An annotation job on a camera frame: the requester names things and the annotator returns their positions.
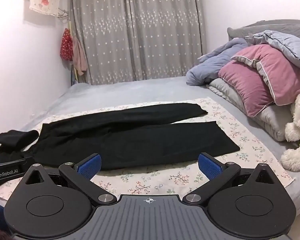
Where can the black pants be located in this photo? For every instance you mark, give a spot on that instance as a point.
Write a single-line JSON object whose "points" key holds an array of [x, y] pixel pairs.
{"points": [[140, 142]]}

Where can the grey folded quilt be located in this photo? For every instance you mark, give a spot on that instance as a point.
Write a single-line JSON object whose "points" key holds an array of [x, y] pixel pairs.
{"points": [[267, 120]]}

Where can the floral printed cloth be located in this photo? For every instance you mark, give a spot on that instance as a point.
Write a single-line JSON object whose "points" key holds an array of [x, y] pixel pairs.
{"points": [[165, 177]]}

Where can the white plush toy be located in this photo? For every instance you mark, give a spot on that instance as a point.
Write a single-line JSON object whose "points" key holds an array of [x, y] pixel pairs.
{"points": [[298, 130]]}

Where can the bed with grey sheet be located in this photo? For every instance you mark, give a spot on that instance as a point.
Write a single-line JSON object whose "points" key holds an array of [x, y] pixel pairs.
{"points": [[140, 90]]}

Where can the pink pillow with white piping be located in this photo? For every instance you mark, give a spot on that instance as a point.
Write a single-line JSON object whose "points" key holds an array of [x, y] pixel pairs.
{"points": [[282, 75]]}

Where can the pink hanging garment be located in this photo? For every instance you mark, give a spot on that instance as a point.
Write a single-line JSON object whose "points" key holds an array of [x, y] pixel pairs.
{"points": [[78, 57]]}

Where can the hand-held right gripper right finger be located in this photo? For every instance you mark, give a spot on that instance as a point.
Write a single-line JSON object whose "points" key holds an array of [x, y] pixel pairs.
{"points": [[209, 168]]}

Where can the plain pink pillow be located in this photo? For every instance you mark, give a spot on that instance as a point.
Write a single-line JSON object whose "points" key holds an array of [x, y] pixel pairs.
{"points": [[245, 90]]}

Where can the blue-grey quilt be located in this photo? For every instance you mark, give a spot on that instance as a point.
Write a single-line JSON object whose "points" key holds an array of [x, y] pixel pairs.
{"points": [[210, 67]]}

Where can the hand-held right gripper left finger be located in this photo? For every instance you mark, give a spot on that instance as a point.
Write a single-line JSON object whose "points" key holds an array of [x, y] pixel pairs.
{"points": [[90, 168]]}

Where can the red hanging garment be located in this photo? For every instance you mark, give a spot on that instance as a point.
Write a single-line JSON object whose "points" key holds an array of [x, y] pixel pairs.
{"points": [[65, 45]]}

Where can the grey patterned curtain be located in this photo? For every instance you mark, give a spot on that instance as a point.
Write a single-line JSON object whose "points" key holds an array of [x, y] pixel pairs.
{"points": [[140, 30]]}

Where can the black garment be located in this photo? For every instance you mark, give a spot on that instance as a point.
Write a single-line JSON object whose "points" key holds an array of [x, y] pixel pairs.
{"points": [[12, 140]]}

